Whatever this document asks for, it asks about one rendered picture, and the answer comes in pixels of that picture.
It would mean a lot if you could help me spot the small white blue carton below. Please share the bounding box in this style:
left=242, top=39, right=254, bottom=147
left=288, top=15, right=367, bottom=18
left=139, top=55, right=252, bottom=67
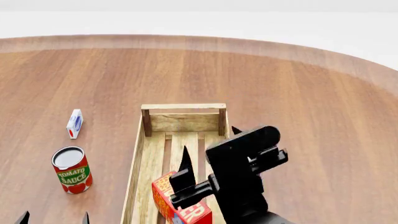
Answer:
left=65, top=108, right=85, bottom=140

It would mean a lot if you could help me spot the red orange butter box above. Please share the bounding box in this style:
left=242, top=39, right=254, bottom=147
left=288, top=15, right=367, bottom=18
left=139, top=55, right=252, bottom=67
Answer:
left=151, top=171, right=213, bottom=224

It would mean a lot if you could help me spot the tomato sauce can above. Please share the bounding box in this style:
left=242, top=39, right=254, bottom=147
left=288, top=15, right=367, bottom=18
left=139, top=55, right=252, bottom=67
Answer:
left=51, top=146, right=94, bottom=195

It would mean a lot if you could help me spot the wooden slatted tray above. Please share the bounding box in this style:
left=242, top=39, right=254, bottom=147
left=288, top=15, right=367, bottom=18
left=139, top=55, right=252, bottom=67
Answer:
left=120, top=103, right=231, bottom=224

